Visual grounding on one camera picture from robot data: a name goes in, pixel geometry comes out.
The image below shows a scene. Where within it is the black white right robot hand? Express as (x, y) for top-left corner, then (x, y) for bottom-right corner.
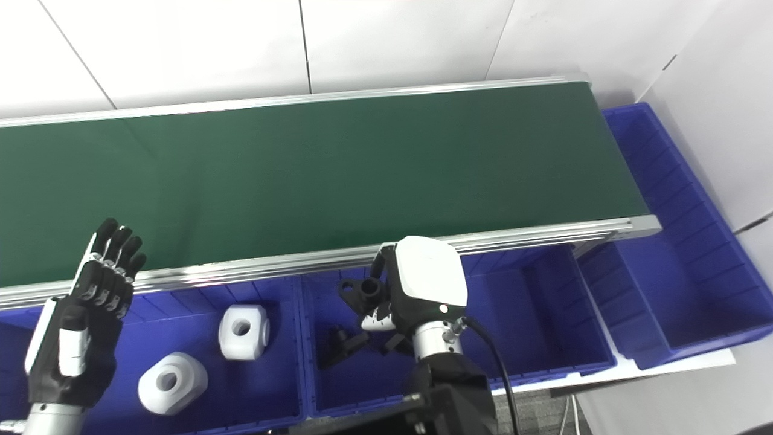
(361, 236), (469, 340)

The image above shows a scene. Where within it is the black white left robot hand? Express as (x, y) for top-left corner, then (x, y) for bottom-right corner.
(24, 217), (147, 409)

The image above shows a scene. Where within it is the green conveyor belt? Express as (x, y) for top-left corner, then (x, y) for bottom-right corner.
(0, 82), (650, 288)
(0, 74), (664, 312)

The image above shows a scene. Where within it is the white block part with hole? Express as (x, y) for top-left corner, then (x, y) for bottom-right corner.
(218, 304), (271, 362)
(137, 352), (210, 417)

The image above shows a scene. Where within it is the blue bin with black parts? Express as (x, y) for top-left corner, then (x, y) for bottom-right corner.
(299, 242), (618, 421)

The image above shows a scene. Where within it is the blue bin with white parts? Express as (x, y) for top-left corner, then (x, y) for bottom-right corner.
(0, 275), (309, 435)

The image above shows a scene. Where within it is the empty blue bin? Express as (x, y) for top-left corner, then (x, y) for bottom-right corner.
(576, 102), (773, 371)

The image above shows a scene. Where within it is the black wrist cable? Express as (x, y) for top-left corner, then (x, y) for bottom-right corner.
(457, 316), (524, 435)

